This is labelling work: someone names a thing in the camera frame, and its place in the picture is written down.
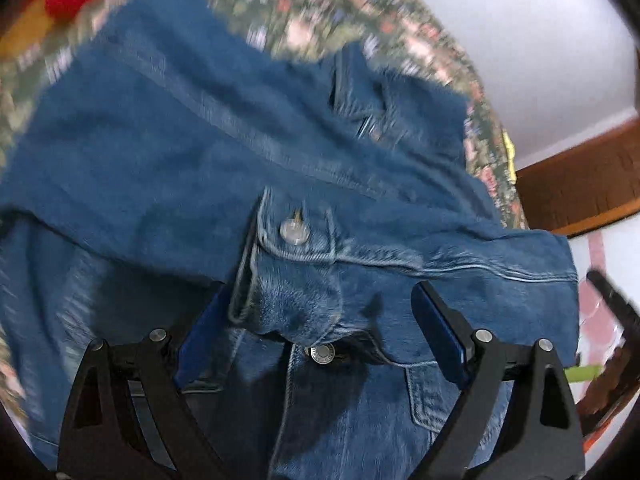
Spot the floral blanket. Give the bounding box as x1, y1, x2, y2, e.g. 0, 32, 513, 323
0, 0, 531, 461

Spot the blue denim jacket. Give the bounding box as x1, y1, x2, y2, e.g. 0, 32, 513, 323
0, 0, 581, 480

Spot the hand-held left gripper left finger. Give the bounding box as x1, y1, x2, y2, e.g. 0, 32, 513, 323
56, 282, 236, 480

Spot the yellow bed sheet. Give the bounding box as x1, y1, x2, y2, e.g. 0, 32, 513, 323
501, 129, 519, 182

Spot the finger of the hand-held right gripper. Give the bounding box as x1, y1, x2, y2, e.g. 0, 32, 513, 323
586, 270, 640, 333

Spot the wooden wardrobe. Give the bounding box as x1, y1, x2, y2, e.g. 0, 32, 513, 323
515, 117, 640, 237

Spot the wooden nightstand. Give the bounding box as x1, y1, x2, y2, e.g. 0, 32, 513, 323
0, 0, 68, 58

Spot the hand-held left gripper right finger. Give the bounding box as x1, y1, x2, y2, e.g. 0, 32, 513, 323
410, 280, 586, 480

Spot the frosted wardrobe sliding door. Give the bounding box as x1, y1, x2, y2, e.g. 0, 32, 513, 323
567, 217, 640, 361

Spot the person's right hand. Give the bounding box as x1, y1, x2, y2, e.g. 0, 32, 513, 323
579, 344, 640, 415

